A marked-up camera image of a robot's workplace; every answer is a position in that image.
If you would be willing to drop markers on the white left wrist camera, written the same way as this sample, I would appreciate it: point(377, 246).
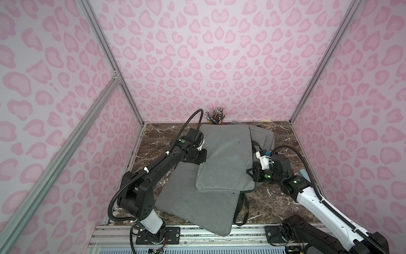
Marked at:
point(200, 146)

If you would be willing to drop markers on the grey laptop bag with strap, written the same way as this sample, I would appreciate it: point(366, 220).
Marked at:
point(215, 212)

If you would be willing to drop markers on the grey laptop sleeve top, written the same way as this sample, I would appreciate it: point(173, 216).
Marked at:
point(229, 155)

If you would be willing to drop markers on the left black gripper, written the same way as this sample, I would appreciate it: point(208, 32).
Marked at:
point(201, 155)

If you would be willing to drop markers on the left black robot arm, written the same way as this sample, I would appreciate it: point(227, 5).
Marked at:
point(134, 201)

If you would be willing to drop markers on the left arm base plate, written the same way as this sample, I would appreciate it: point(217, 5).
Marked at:
point(165, 235)

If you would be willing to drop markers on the aluminium front rail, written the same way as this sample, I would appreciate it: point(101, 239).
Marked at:
point(249, 239)

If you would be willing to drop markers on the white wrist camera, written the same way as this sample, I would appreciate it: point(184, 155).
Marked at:
point(200, 146)
point(264, 159)

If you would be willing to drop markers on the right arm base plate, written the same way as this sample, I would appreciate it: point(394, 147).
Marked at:
point(274, 236)

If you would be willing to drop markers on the bundle of pencils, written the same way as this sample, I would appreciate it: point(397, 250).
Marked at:
point(215, 116)

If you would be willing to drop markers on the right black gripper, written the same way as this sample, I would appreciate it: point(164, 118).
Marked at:
point(255, 173)

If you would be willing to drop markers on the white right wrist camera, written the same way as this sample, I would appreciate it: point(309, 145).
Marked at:
point(264, 159)

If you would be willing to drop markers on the grey backpack at back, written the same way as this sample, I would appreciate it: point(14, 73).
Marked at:
point(261, 139)

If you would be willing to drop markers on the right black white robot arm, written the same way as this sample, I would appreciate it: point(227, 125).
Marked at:
point(346, 236)

